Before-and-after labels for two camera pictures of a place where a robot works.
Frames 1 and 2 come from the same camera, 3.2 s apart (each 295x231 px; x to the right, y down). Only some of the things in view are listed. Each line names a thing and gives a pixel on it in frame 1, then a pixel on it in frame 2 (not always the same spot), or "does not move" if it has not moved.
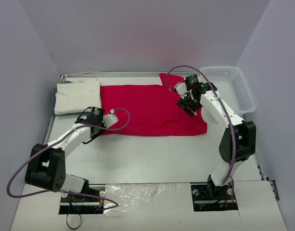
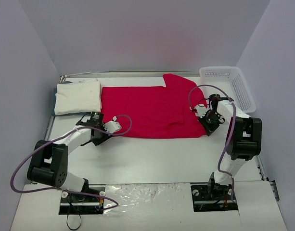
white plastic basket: [229, 82] does not move
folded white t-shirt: [77, 97] does not move
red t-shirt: [153, 109] does not move
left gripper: [96, 134] → [99, 138]
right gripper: [185, 106] → [210, 125]
